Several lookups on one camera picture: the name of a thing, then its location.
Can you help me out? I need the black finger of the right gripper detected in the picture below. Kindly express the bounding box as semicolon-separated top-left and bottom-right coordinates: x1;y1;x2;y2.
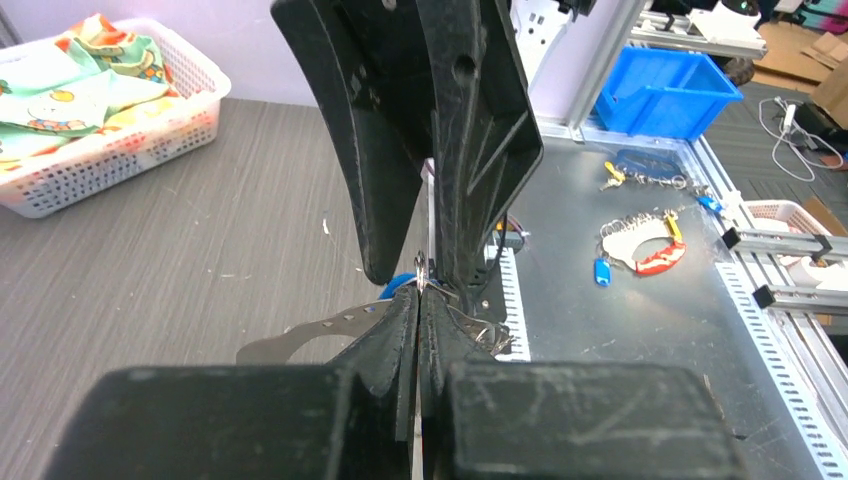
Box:
418;1;543;291
270;1;433;285

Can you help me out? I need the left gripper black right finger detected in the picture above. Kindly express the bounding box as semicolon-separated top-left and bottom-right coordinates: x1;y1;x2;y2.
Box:
419;289;746;479

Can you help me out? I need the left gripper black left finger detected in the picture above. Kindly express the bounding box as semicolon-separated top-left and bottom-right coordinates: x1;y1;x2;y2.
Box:
45;287;419;479

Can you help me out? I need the blue capped key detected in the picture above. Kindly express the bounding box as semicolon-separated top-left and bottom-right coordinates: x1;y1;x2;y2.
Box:
378;272;417;300

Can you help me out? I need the metal keyring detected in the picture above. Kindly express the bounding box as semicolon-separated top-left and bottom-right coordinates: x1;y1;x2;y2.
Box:
414;250;430;295

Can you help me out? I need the red keyring tag with keys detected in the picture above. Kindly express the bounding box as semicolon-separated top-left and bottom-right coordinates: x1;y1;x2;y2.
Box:
599;210;687;277

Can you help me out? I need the blue plastic bin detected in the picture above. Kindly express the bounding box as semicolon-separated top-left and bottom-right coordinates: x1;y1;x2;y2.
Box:
594;46;744;141

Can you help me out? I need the blue key tag on bench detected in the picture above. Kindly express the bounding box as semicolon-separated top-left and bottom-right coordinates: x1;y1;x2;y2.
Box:
594;257;611;287

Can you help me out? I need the colourful printed cloth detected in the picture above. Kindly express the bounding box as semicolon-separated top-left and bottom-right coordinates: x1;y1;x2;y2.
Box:
1;14;183;175

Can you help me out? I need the white plastic basket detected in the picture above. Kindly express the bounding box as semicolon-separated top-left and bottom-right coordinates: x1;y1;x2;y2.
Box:
1;19;231;218

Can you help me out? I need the yellow key with chain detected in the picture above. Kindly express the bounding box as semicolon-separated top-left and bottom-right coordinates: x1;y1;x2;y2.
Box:
600;149;690;191

